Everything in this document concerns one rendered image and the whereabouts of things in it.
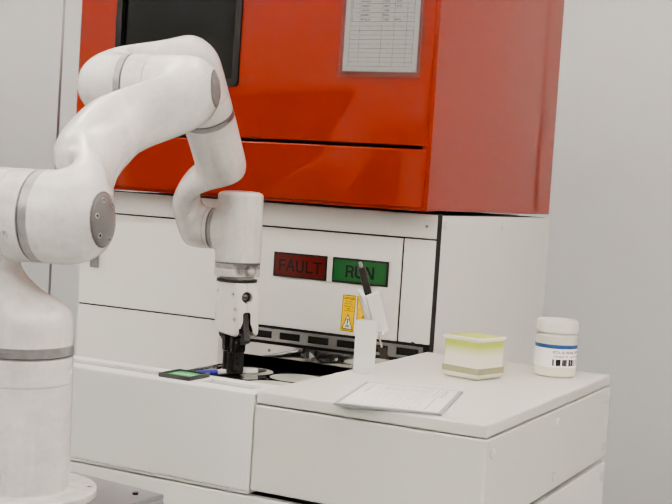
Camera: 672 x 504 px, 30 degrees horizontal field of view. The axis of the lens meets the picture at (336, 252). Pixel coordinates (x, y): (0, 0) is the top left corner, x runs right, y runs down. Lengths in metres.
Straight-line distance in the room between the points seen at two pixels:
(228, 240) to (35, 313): 0.73
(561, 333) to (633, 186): 1.66
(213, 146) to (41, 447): 0.71
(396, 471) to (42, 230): 0.56
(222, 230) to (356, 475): 0.71
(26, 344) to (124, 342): 1.08
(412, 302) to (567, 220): 1.50
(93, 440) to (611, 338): 2.12
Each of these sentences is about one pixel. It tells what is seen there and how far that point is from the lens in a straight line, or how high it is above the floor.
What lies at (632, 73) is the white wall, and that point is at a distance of 3.76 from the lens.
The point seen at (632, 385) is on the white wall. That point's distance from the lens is 3.76.
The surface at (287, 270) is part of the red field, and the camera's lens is 2.45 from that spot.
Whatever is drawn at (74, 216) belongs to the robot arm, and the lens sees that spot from 1.57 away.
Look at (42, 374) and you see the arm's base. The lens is 1.62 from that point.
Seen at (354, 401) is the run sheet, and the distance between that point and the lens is 1.72.
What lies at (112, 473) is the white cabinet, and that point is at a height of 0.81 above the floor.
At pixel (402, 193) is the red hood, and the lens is 2.29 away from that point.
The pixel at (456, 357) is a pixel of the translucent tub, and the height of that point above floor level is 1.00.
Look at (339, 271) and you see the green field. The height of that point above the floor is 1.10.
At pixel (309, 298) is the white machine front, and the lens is 2.44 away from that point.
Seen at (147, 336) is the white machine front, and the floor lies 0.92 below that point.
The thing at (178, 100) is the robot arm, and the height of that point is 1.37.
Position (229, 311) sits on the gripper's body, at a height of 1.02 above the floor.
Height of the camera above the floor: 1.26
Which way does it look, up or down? 3 degrees down
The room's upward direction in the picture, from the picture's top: 4 degrees clockwise
